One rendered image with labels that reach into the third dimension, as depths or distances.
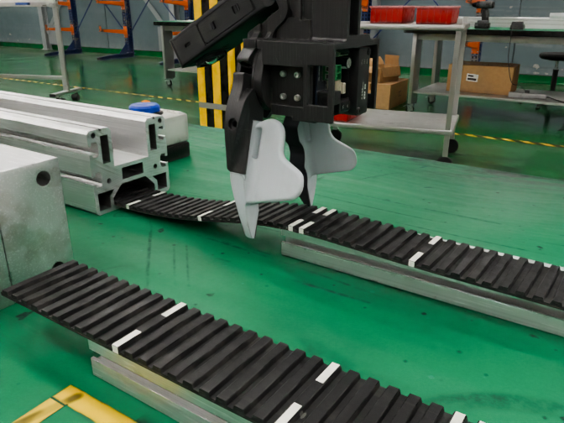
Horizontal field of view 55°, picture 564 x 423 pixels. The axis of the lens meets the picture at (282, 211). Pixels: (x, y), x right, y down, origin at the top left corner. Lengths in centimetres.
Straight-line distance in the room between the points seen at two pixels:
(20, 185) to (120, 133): 23
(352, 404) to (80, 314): 16
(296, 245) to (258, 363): 19
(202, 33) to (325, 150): 14
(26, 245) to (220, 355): 19
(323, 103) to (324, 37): 4
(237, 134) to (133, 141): 23
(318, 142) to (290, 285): 13
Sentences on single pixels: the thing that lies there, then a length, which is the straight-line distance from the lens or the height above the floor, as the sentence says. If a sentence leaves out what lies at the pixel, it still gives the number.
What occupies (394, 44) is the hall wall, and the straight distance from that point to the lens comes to 851.
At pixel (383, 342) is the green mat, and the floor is 78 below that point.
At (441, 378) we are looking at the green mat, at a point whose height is 78.
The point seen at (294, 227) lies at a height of 81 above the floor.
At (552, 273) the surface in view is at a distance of 39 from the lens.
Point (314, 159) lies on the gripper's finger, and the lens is 47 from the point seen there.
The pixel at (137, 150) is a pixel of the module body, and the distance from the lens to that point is 60.
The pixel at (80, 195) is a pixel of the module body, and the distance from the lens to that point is 58.
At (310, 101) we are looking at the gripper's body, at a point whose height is 91.
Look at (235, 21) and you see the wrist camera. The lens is 42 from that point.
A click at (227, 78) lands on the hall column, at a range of 380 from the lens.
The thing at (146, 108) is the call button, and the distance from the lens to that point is 73.
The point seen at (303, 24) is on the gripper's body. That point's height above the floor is 96.
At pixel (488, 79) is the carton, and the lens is 528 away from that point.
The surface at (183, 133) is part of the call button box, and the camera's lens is 74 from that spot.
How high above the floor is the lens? 98
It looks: 21 degrees down
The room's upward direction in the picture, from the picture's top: straight up
